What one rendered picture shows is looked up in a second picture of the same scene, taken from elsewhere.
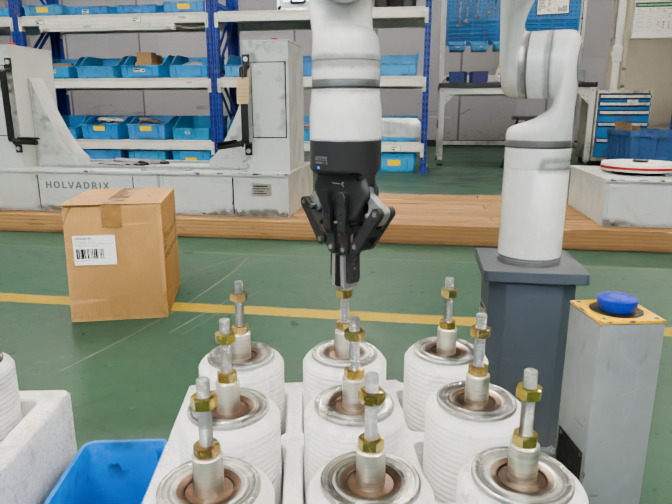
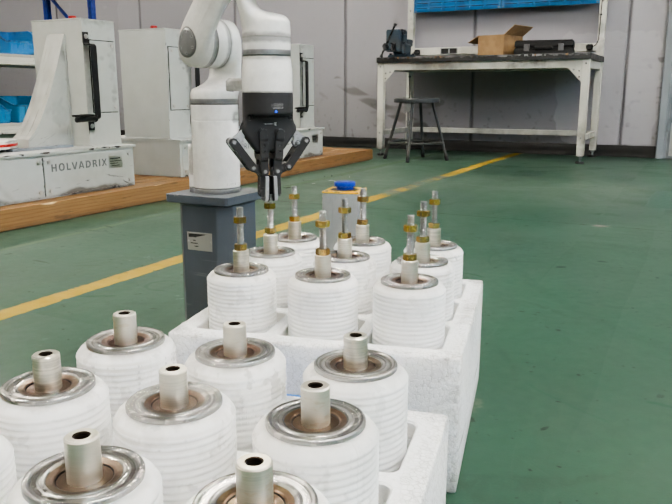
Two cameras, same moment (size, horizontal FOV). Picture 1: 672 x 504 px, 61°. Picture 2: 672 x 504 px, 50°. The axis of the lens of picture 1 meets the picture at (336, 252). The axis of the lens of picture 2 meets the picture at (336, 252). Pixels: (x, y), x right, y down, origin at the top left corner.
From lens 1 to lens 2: 100 cm
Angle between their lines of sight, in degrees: 69
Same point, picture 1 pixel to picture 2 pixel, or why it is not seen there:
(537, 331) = (247, 238)
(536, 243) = (236, 174)
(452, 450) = (379, 264)
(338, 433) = (369, 264)
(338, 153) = (288, 100)
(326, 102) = (281, 65)
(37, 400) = not seen: hidden behind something
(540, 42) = (222, 27)
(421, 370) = (306, 248)
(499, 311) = (228, 230)
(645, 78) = not seen: outside the picture
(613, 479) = not seen: hidden behind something
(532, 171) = (229, 121)
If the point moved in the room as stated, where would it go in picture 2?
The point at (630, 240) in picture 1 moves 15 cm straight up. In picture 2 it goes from (15, 218) to (11, 177)
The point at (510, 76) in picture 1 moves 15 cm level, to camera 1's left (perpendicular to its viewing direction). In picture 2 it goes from (209, 50) to (165, 46)
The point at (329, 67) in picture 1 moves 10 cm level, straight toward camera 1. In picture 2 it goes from (281, 41) to (349, 40)
